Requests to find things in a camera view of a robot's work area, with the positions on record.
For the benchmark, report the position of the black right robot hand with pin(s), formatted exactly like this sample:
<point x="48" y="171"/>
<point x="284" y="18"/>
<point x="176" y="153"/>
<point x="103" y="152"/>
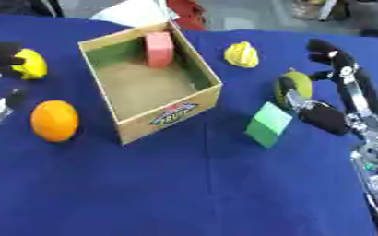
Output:
<point x="359" y="89"/>

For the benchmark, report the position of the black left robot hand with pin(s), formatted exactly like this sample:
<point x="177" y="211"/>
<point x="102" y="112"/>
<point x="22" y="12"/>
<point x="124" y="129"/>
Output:
<point x="1" y="52"/>

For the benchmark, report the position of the yellow-green round toy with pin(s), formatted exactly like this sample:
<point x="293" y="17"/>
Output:
<point x="301" y="83"/>

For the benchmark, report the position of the tan cardboard box green inside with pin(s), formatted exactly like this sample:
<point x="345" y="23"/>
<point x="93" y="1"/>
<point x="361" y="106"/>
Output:
<point x="144" y="89"/>

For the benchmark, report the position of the yellow toy fruit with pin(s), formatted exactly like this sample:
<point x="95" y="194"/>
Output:
<point x="241" y="55"/>
<point x="33" y="66"/>

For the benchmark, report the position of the dark chair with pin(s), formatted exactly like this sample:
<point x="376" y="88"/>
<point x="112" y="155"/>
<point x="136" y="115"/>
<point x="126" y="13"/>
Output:
<point x="20" y="6"/>

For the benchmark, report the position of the orange toy fruit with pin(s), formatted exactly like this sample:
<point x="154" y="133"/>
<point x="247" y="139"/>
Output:
<point x="54" y="120"/>

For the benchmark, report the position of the cluttered floor items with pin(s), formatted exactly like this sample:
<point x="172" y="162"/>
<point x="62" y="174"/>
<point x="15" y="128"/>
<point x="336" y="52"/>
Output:
<point x="321" y="9"/>

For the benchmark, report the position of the green block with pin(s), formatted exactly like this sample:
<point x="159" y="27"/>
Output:
<point x="269" y="123"/>

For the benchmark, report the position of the white object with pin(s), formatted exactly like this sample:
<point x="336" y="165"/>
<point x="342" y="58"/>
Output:
<point x="133" y="12"/>

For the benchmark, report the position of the pink block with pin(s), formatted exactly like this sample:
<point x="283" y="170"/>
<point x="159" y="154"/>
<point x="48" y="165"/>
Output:
<point x="159" y="49"/>

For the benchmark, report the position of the red object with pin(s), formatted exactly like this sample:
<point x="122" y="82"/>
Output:
<point x="188" y="12"/>

